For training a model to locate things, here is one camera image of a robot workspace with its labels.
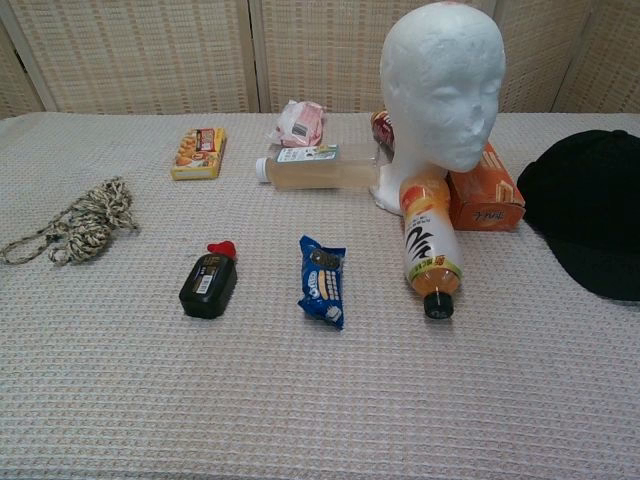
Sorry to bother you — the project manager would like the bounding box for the black cap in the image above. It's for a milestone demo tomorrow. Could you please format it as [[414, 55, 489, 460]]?
[[515, 128, 640, 303]]

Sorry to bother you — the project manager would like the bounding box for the orange juice bottle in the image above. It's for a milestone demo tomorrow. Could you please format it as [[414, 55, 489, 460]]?
[[398, 167, 467, 321]]

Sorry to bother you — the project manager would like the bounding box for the small black red-capped bottle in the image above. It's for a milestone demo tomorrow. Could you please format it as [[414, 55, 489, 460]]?
[[178, 240, 239, 320]]

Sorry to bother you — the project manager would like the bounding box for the white foam mannequin head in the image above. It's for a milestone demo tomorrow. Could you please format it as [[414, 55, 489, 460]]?
[[369, 0, 505, 215]]

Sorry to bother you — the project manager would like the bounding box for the blue Oreo cookie packet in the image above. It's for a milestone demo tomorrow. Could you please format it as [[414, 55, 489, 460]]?
[[297, 234, 348, 331]]

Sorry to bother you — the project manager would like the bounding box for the clear bottle pale drink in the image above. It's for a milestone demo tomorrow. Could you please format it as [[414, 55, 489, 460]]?
[[255, 143, 396, 192]]

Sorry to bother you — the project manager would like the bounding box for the pink white plastic packet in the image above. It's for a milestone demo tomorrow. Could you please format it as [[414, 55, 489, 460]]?
[[270, 99, 325, 149]]

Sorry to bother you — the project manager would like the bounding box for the red drink can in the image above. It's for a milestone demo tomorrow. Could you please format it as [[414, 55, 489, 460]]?
[[369, 110, 397, 149]]

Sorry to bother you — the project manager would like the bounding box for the yellow snack box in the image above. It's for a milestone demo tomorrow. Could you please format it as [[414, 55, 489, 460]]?
[[170, 127, 228, 182]]

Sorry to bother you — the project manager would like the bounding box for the beige waffle-weave tablecloth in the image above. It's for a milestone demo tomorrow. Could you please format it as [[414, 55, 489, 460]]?
[[0, 112, 640, 480]]

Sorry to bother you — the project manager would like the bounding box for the orange cardboard box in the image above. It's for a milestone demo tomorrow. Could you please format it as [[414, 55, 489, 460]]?
[[446, 141, 527, 234]]

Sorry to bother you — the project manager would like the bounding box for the woven folding screen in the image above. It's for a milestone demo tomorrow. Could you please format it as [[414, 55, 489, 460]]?
[[0, 0, 640, 120]]

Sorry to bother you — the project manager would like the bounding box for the coiled beige speckled rope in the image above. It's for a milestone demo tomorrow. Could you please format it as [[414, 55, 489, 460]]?
[[0, 175, 140, 266]]

